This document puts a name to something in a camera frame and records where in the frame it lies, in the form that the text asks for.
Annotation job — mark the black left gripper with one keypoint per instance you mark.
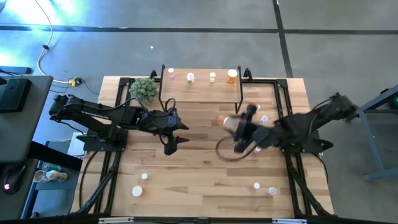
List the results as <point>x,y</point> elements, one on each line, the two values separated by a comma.
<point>169,124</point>

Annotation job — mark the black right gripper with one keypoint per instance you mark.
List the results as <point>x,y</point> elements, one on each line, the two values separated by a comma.
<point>248,133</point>

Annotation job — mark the clear bottle blue pills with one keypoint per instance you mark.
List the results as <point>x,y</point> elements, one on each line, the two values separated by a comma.
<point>264,119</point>

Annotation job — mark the orange pill bottle white cap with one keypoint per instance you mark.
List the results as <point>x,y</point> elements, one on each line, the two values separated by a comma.
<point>232,75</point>
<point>230,122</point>
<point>137,190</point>

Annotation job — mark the clear bottle green label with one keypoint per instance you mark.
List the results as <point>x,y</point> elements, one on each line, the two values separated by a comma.
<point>190,77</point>

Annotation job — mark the clear bottle ribbed cap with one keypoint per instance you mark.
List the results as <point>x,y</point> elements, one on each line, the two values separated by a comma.
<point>272,190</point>

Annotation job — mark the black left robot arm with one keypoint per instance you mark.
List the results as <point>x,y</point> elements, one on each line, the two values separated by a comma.
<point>93,112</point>

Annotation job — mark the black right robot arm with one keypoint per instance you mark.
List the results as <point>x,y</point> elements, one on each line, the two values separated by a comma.
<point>311,124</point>

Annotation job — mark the green potted plant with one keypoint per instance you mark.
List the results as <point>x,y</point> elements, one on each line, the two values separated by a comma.
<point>143,90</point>

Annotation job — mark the yellow power plug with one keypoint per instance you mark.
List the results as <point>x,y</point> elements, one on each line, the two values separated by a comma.
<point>74,82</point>

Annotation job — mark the blue metal table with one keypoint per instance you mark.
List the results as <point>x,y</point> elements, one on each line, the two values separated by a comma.
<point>373,137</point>

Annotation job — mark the black desk beam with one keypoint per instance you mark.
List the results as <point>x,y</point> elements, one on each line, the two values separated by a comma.
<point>56,157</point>

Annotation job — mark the cream bottle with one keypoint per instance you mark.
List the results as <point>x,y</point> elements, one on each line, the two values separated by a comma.
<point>57,176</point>

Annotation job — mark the teal bottle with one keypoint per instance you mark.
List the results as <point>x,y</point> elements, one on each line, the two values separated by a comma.
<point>51,167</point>

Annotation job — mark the blue storage cart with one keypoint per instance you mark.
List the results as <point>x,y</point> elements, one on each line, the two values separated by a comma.
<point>53,199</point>

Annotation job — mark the white cup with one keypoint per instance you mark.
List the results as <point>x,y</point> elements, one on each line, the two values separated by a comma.
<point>38,176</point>

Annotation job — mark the gray desk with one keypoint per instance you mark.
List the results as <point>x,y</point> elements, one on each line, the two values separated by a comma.
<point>18,130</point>

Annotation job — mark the black box device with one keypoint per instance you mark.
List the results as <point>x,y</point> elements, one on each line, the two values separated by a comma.
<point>14,95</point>

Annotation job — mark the black flat panel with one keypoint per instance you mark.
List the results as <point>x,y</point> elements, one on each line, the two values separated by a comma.
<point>15,70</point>

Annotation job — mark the wooden shelf black metal frame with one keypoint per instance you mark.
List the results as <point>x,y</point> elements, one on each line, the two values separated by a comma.
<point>200,91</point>

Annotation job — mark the black aluminium table frame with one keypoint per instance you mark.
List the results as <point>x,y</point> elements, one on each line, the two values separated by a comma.
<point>267,81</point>

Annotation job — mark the silver bracket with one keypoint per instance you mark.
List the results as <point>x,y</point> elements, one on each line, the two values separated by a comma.
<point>289,221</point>
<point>115,220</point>

